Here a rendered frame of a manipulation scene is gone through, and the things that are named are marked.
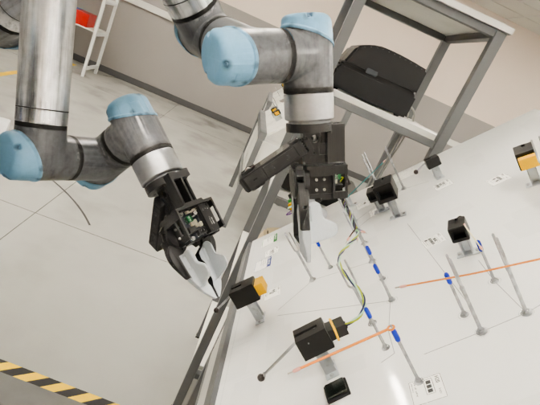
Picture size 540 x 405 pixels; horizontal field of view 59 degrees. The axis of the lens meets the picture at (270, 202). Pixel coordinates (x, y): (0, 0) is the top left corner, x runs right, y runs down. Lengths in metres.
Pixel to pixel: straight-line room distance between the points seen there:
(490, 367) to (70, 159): 0.70
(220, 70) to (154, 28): 7.68
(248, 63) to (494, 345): 0.54
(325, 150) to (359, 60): 1.01
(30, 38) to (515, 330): 0.83
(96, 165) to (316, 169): 0.37
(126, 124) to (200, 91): 7.43
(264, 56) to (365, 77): 1.09
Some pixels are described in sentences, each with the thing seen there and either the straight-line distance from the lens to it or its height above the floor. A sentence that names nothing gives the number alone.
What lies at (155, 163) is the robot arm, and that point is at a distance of 0.79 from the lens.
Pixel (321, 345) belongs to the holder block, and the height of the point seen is 1.11.
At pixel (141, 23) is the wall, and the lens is 8.36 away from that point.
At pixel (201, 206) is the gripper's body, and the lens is 0.77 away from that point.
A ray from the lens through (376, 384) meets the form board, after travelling 0.82.
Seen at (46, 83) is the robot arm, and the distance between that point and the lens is 0.80.
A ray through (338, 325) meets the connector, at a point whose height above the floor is 1.15.
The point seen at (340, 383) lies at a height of 1.08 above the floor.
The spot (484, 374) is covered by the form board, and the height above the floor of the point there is 1.23.
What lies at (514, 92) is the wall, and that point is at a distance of 9.18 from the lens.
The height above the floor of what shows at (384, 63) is 1.60.
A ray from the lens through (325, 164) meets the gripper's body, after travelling 0.73.
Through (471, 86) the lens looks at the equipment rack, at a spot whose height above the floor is 1.65.
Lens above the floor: 1.52
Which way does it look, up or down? 17 degrees down
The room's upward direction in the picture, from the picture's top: 24 degrees clockwise
